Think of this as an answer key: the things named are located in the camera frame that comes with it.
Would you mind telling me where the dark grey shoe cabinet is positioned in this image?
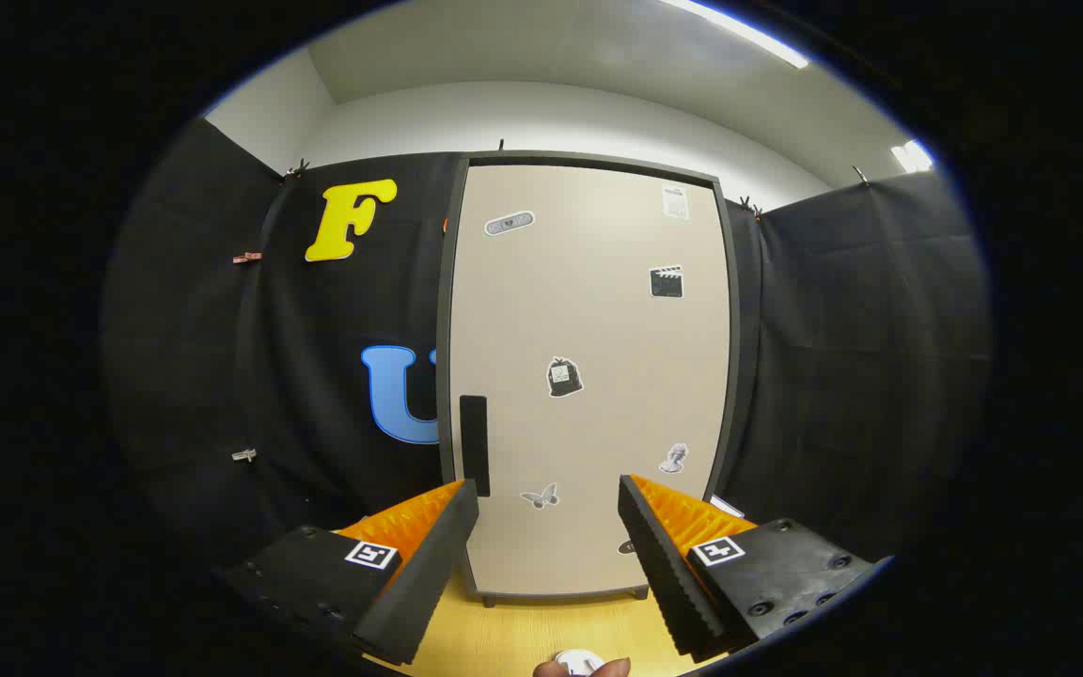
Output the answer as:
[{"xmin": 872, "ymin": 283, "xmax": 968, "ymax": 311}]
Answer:
[{"xmin": 436, "ymin": 150, "xmax": 742, "ymax": 607}]

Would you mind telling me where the long ceiling light strip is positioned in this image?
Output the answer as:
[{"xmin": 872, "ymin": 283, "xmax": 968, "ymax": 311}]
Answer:
[{"xmin": 664, "ymin": 0, "xmax": 810, "ymax": 69}]

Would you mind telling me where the black backdrop cloth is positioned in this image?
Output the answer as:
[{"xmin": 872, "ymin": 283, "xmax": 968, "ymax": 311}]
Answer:
[{"xmin": 100, "ymin": 118, "xmax": 992, "ymax": 603}]

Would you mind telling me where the beige shoe cabinet door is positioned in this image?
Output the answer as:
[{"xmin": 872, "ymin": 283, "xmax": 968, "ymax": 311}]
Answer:
[{"xmin": 449, "ymin": 165, "xmax": 730, "ymax": 598}]

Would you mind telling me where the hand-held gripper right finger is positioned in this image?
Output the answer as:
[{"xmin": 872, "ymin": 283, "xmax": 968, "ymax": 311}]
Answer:
[{"xmin": 617, "ymin": 473, "xmax": 892, "ymax": 664}]

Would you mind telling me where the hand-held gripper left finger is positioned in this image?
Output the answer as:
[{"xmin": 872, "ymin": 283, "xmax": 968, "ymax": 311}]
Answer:
[{"xmin": 222, "ymin": 478, "xmax": 481, "ymax": 667}]

